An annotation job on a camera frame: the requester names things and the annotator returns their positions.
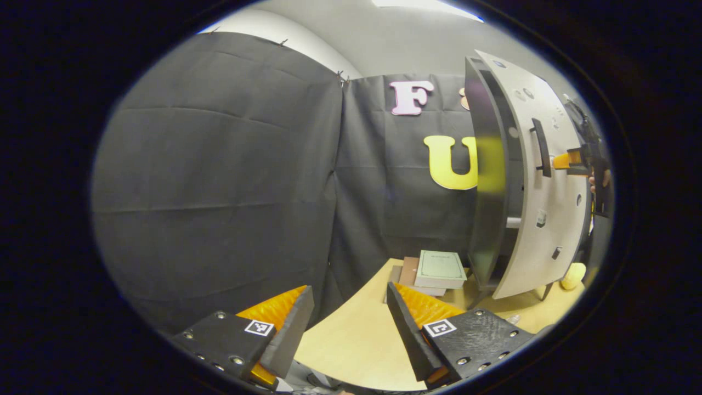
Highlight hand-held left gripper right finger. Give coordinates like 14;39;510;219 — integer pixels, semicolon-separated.
387;281;541;390

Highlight yellow bread toy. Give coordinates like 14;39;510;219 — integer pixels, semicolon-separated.
561;262;587;291

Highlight black backdrop cloth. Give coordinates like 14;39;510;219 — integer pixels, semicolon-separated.
90;30;609;335

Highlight long ceiling light panel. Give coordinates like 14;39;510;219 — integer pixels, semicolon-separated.
373;0;483;22

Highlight brown book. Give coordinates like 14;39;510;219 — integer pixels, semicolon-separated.
384;256;467;300

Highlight grey cabinet door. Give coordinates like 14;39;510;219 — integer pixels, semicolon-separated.
474;49;593;300

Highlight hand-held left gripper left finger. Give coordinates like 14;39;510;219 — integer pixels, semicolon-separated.
170;285;315;391

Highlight grey cabinet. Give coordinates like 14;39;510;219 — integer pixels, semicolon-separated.
465;55;552;308

